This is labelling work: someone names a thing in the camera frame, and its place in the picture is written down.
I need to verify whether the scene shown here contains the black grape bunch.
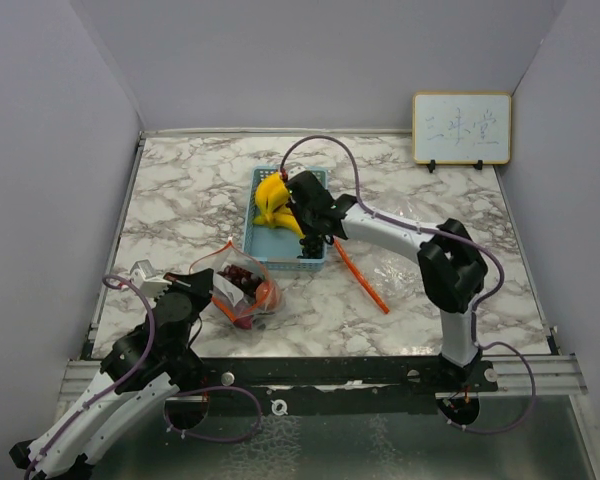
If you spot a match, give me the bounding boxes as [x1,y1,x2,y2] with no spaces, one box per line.
[298,235,325,260]

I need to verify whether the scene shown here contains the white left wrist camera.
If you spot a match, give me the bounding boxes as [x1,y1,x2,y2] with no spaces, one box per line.
[129,260,171,300]

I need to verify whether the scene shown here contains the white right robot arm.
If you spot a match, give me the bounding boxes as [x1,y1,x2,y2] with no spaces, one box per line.
[286,171,488,391]

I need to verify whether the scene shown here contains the small framed whiteboard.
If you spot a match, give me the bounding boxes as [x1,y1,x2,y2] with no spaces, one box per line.
[412,91,512,171]

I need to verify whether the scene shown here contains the dark purple grape bunch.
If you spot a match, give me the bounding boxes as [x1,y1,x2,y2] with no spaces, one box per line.
[219,264,263,297]

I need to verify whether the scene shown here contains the clear orange zipper bag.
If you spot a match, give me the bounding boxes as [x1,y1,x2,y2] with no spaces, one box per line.
[189,238,284,330]

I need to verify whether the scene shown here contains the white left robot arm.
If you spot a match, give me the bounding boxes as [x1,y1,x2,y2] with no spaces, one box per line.
[9,268,214,479]

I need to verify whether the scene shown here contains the light blue plastic basket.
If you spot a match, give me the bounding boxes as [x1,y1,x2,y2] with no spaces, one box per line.
[242,166,328,272]

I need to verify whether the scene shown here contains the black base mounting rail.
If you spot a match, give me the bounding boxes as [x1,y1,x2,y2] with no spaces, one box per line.
[179,356,497,416]

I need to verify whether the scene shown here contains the yellow banana bunch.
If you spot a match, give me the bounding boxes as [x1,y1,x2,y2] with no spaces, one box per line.
[252,172,304,238]

